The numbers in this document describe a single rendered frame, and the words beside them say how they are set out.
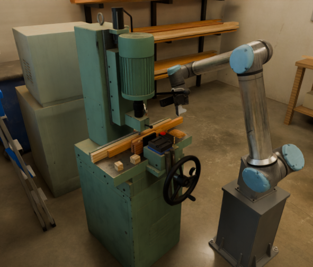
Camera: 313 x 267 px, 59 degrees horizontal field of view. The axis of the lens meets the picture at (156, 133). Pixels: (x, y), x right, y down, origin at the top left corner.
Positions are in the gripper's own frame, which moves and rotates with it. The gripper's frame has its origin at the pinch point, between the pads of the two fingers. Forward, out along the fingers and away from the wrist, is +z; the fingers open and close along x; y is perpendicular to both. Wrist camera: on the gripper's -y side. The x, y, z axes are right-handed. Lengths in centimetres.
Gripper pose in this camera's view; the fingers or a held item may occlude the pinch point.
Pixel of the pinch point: (174, 103)
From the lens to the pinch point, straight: 150.2
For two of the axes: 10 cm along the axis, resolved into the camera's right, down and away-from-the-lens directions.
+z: -1.2, 3.0, -9.5
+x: 2.2, 9.4, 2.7
